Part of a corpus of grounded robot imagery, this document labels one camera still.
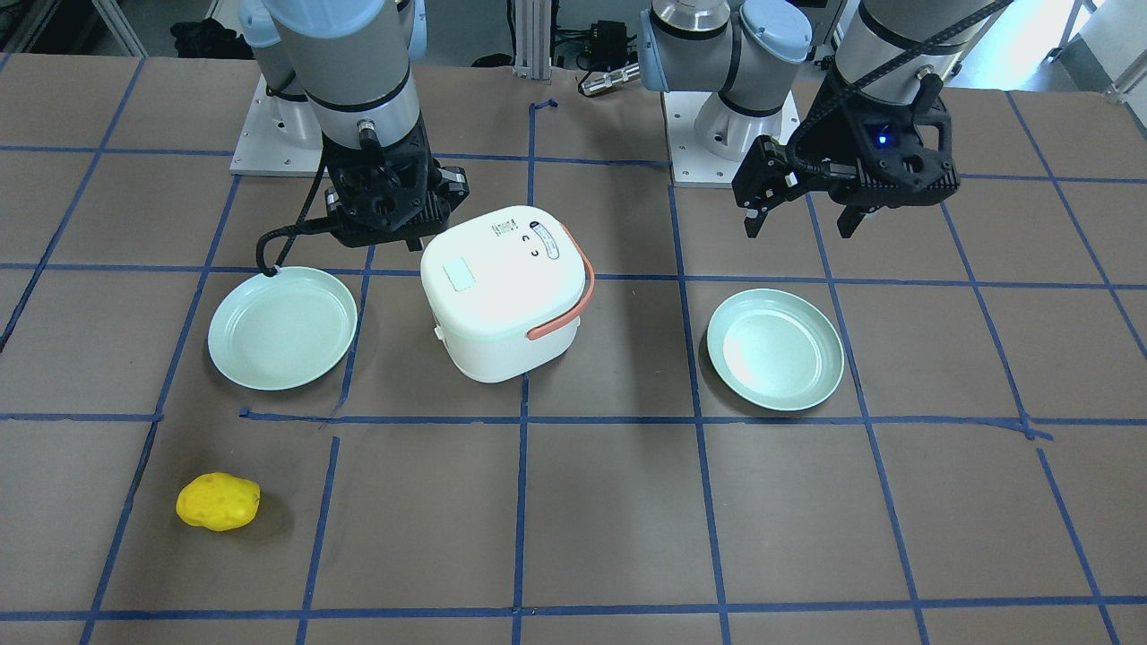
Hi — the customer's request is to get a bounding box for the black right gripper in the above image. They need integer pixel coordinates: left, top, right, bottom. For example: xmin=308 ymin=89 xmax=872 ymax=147
xmin=321 ymin=125 xmax=470 ymax=252

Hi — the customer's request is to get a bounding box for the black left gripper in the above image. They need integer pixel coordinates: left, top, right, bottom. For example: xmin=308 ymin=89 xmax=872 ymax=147
xmin=729 ymin=71 xmax=960 ymax=238

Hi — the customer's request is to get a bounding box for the white rice cooker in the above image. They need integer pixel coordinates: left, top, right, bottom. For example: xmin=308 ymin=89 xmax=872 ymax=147
xmin=419 ymin=205 xmax=596 ymax=383

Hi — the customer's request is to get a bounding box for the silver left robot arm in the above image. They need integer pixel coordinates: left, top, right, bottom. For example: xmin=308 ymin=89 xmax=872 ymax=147
xmin=635 ymin=1 xmax=1006 ymax=238

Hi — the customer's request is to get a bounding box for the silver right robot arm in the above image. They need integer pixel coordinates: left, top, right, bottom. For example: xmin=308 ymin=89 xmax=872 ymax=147
xmin=237 ymin=1 xmax=470 ymax=254

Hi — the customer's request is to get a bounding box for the light green plate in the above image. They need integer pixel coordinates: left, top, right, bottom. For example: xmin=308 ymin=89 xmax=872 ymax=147
xmin=206 ymin=269 xmax=359 ymax=391
xmin=705 ymin=288 xmax=845 ymax=412

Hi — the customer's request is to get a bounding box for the yellow toy potato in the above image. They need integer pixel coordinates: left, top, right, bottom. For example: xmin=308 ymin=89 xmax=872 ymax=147
xmin=175 ymin=472 xmax=262 ymax=533

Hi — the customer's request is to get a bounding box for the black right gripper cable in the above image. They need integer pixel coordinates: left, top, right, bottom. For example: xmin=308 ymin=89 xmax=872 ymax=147
xmin=255 ymin=157 xmax=346 ymax=277

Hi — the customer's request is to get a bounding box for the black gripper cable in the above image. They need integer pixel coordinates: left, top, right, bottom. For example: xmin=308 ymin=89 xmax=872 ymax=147
xmin=789 ymin=0 xmax=1019 ymax=180
xmin=255 ymin=157 xmax=346 ymax=277

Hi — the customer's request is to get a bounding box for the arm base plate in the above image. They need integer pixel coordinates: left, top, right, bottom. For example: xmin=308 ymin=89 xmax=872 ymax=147
xmin=229 ymin=77 xmax=321 ymax=178
xmin=662 ymin=91 xmax=799 ymax=189

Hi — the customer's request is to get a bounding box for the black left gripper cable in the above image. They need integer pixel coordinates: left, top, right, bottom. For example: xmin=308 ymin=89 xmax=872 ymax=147
xmin=789 ymin=0 xmax=1019 ymax=180

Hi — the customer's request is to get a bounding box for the aluminium frame post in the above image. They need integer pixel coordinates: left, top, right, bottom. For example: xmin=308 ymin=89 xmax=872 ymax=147
xmin=509 ymin=1 xmax=555 ymax=84

